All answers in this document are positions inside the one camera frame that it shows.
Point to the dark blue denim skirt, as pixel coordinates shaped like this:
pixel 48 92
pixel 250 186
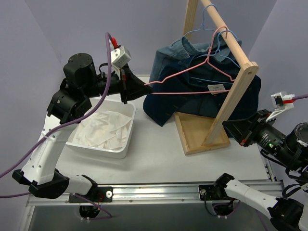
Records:
pixel 205 99

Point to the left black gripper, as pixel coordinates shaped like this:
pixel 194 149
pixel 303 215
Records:
pixel 123 86

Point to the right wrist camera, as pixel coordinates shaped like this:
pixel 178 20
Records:
pixel 282 102

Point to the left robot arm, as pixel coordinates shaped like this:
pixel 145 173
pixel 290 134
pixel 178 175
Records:
pixel 68 107

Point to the white plastic basket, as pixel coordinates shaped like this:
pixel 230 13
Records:
pixel 107 105

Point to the wooden clothes rack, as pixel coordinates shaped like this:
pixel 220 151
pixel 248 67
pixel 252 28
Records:
pixel 201 134

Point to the aluminium mounting rail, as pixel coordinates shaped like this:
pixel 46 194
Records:
pixel 157 194

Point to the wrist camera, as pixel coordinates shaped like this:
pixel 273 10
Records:
pixel 120 57
pixel 282 102

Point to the blue wire hanger back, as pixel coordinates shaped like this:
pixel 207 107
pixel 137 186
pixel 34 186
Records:
pixel 201 27

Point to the white pleated skirt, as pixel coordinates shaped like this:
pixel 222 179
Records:
pixel 104 130

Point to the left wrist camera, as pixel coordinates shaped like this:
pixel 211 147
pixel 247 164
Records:
pixel 120 57

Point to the blue wire hanger front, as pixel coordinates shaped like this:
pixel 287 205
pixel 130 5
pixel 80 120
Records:
pixel 216 53

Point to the blue wire hanger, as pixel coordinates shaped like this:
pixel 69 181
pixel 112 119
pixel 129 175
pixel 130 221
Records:
pixel 216 53
pixel 201 27

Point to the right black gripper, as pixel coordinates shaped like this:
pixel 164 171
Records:
pixel 248 131

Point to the light blue denim skirt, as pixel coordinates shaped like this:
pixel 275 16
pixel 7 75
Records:
pixel 175 52

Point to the pink wire hanger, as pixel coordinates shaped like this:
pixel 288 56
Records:
pixel 173 74

